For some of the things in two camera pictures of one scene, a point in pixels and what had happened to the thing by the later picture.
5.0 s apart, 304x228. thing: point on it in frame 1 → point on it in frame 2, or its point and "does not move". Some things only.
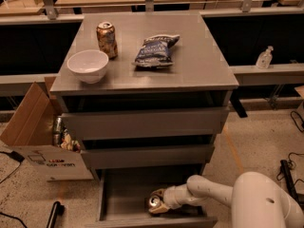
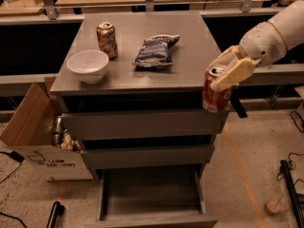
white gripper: x=172 y=196 → x=260 y=46
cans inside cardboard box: x=63 y=138 does not move
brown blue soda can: x=105 y=33 does not move
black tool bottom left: x=56 y=210 does not move
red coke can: x=154 y=200 → x=213 y=100
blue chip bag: x=156 y=51 does not move
